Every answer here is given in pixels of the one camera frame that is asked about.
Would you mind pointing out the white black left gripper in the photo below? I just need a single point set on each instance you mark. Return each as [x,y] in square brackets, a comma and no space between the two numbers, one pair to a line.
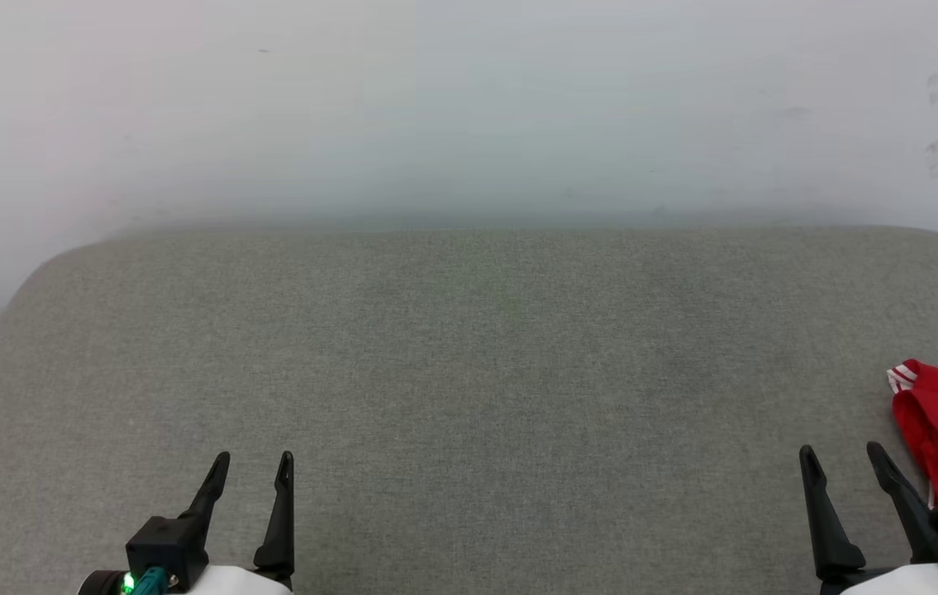
[237,583]

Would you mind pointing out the grey fabric sofa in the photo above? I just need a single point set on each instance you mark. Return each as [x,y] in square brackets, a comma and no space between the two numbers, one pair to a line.
[477,397]

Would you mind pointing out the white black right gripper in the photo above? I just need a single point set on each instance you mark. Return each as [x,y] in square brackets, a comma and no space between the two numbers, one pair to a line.
[898,583]

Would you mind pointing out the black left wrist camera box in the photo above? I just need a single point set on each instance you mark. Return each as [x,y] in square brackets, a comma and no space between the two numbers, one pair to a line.
[167,545]

